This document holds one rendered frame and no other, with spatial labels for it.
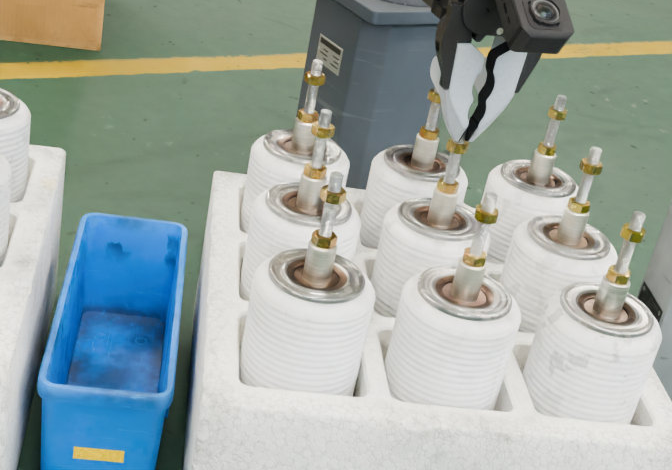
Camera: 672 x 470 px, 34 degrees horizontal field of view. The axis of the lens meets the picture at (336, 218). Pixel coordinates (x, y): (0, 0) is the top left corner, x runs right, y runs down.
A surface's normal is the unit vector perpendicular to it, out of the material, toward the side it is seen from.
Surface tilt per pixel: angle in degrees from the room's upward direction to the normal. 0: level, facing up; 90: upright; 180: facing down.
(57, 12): 89
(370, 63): 90
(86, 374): 0
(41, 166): 0
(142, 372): 0
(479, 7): 90
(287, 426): 90
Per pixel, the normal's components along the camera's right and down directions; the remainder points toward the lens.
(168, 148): 0.18, -0.87
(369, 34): -0.23, 0.41
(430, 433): 0.07, 0.48
